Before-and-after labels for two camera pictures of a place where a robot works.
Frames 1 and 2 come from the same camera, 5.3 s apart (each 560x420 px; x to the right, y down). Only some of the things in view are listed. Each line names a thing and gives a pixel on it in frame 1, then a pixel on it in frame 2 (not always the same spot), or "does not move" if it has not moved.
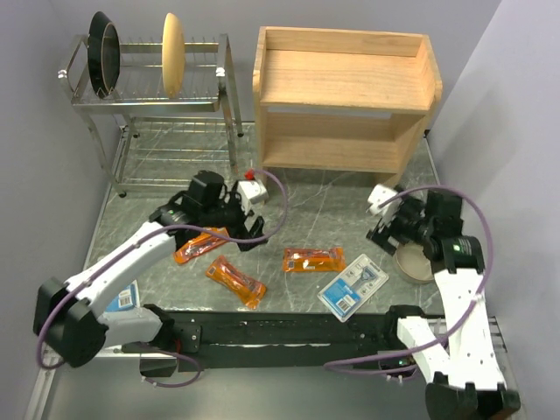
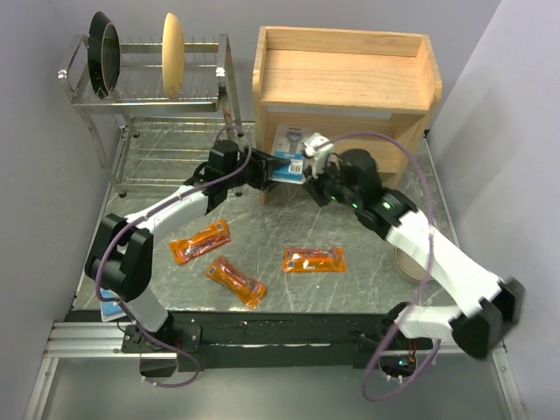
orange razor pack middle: x=248 y=290 does not move
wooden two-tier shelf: x=342 y=100 does not move
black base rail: x=213 y=340 does not move
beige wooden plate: x=173 y=56 does not move
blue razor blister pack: x=352 y=290 → x=287 y=141
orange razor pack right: x=314 y=260 does not move
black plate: x=103 y=54 does not move
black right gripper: x=409 y=204 → x=329 y=166
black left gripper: x=240 y=231 → x=261 y=162
